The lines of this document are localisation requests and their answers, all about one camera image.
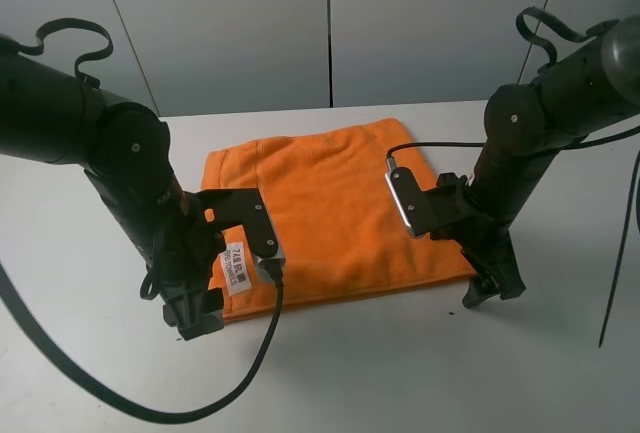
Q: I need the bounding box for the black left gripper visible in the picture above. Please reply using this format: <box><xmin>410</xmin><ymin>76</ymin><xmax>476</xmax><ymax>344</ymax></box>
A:
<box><xmin>142</xmin><ymin>202</ymin><xmax>225</xmax><ymax>341</ymax></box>

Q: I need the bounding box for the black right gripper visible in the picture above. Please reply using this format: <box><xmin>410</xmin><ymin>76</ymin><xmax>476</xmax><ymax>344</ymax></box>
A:
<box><xmin>432</xmin><ymin>173</ymin><xmax>526</xmax><ymax>309</ymax></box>

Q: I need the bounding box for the orange terry towel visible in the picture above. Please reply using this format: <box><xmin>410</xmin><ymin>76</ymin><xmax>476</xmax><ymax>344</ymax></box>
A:
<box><xmin>201</xmin><ymin>118</ymin><xmax>473</xmax><ymax>310</ymax></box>

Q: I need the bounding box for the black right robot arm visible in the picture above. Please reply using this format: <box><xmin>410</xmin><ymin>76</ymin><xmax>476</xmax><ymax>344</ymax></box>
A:
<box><xmin>431</xmin><ymin>16</ymin><xmax>639</xmax><ymax>308</ymax></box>

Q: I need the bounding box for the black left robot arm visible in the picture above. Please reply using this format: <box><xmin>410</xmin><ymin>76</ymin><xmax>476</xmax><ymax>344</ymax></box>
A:
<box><xmin>1</xmin><ymin>37</ymin><xmax>224</xmax><ymax>340</ymax></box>

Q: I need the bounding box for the white towel label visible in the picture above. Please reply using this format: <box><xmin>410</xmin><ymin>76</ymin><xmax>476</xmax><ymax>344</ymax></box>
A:
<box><xmin>219</xmin><ymin>242</ymin><xmax>252</xmax><ymax>296</ymax></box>

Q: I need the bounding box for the black left camera cable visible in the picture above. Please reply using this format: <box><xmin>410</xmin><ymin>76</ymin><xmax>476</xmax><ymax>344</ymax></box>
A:
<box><xmin>0</xmin><ymin>257</ymin><xmax>286</xmax><ymax>424</ymax></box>

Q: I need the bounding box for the black camera cable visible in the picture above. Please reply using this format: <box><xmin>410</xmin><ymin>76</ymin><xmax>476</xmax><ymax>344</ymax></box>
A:
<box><xmin>0</xmin><ymin>257</ymin><xmax>286</xmax><ymax>424</ymax></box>
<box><xmin>384</xmin><ymin>141</ymin><xmax>489</xmax><ymax>174</ymax></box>

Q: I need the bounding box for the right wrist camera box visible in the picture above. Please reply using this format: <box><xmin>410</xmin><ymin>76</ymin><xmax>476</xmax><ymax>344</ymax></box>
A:
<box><xmin>385</xmin><ymin>167</ymin><xmax>439</xmax><ymax>241</ymax></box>

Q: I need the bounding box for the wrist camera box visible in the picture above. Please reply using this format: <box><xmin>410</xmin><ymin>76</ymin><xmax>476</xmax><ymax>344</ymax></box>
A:
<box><xmin>385</xmin><ymin>167</ymin><xmax>439</xmax><ymax>241</ymax></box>
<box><xmin>196</xmin><ymin>188</ymin><xmax>286</xmax><ymax>288</ymax></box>

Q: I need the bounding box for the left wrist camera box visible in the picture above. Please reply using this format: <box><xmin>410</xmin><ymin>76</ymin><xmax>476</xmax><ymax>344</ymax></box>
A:
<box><xmin>196</xmin><ymin>188</ymin><xmax>286</xmax><ymax>288</ymax></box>

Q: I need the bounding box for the black right camera cable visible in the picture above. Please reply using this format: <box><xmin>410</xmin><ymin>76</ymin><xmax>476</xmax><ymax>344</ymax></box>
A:
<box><xmin>384</xmin><ymin>141</ymin><xmax>489</xmax><ymax>174</ymax></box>

